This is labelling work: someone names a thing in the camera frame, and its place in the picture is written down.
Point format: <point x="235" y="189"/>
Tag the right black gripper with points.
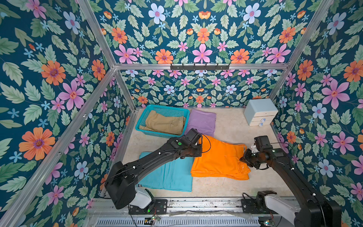
<point x="248" y="158"/>

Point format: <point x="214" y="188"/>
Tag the purple folded cloth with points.
<point x="203" y="122"/>

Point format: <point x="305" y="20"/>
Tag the small white drawer cabinet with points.
<point x="260" y="112"/>

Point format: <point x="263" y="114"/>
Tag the khaki long pants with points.
<point x="159" y="123"/>

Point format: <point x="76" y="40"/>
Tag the orange pants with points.
<point x="220" y="159"/>

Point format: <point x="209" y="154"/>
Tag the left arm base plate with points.
<point x="158" y="206"/>

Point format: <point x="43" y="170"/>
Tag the aluminium front rail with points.
<point x="186" y="212"/>

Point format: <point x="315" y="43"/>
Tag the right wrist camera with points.
<point x="254" y="149"/>

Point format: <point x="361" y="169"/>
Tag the teal plastic basket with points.
<point x="165" y="111"/>

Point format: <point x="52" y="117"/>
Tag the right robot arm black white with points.
<point x="313" y="209"/>

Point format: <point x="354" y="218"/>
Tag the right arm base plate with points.
<point x="249" y="206"/>

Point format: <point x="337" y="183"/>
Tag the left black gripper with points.
<point x="198" y="150"/>

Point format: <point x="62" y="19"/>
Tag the black hook rail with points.
<point x="194" y="67"/>

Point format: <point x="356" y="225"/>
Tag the teal folded cloth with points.
<point x="172" y="176"/>

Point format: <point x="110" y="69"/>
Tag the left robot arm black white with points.
<point x="123" y="179"/>

